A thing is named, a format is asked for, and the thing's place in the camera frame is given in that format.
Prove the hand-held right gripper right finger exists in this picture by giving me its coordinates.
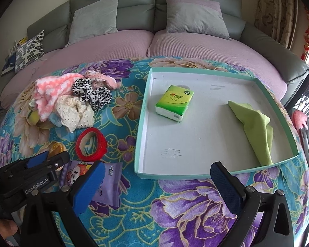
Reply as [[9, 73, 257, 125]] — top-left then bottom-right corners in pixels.
[[210, 161, 295, 247]]

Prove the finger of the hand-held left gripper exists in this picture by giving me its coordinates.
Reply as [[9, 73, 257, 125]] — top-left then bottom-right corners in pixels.
[[28, 151, 70, 178], [0, 151, 50, 177]]

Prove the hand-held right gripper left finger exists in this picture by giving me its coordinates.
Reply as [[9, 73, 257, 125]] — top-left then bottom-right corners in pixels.
[[21, 161, 107, 247]]

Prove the purple wet wipes packet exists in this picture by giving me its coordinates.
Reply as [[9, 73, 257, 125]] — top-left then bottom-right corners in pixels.
[[58, 160, 123, 207]]

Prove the teal shallow cardboard box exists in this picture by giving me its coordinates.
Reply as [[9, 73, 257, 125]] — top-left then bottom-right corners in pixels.
[[134, 67, 300, 180]]

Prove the cream eyelet hair scrunchie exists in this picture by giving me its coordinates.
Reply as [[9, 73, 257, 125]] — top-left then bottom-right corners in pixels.
[[54, 95, 94, 133]]

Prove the green tissue pack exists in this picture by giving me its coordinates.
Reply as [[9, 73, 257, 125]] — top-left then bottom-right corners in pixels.
[[154, 85, 195, 123]]

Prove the person's left hand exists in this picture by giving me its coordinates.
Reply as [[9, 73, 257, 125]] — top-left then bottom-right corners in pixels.
[[0, 219, 19, 240]]

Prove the gold round object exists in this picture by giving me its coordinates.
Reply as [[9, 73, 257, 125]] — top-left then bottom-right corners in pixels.
[[48, 143, 67, 160]]

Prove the light blue cloth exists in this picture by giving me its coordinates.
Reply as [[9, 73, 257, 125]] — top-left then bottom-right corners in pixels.
[[48, 113, 63, 128]]

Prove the red fabric hair band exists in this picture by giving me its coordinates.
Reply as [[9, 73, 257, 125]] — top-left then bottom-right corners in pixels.
[[75, 127, 108, 160]]

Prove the floral printed blanket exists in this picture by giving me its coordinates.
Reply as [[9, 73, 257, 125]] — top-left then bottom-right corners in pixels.
[[0, 57, 309, 247]]

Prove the pink white knitted cloth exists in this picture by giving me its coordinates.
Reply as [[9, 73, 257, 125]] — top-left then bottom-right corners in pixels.
[[32, 73, 87, 122]]

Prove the green microfibre cloth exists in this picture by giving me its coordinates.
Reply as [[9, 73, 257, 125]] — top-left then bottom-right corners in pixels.
[[227, 100, 274, 165]]

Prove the leopard print hair scrunchie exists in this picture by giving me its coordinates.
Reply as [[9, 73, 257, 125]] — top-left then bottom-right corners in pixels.
[[71, 77, 112, 111]]

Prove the light pink cloth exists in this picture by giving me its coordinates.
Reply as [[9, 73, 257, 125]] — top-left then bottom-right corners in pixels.
[[84, 70, 121, 89]]

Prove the blue white cushion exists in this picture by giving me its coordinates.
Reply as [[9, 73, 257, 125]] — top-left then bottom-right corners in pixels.
[[1, 54, 18, 76]]

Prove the black white patterned pillow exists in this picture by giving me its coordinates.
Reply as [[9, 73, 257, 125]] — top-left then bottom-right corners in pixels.
[[14, 30, 45, 73]]

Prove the pink sofa cover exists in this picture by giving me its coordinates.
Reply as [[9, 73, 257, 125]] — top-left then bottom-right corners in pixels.
[[0, 28, 286, 108]]

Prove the grey sofa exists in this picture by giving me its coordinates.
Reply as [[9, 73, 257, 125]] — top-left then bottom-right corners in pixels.
[[0, 0, 309, 108]]

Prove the grey pillow with pink band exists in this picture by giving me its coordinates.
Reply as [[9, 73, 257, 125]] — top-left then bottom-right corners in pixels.
[[165, 0, 231, 40]]

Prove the patterned beige curtain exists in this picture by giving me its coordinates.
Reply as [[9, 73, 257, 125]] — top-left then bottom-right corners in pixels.
[[255, 0, 303, 49]]

